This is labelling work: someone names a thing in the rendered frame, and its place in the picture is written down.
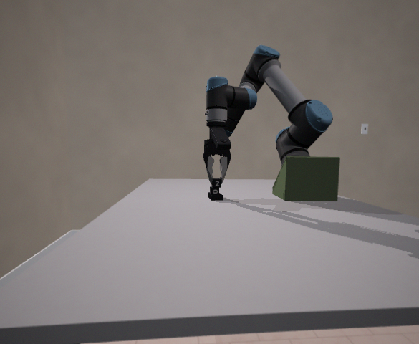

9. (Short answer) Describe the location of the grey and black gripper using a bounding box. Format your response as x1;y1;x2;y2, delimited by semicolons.
203;121;231;184

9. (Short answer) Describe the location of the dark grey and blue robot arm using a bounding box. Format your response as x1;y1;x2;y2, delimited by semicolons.
205;45;333;166

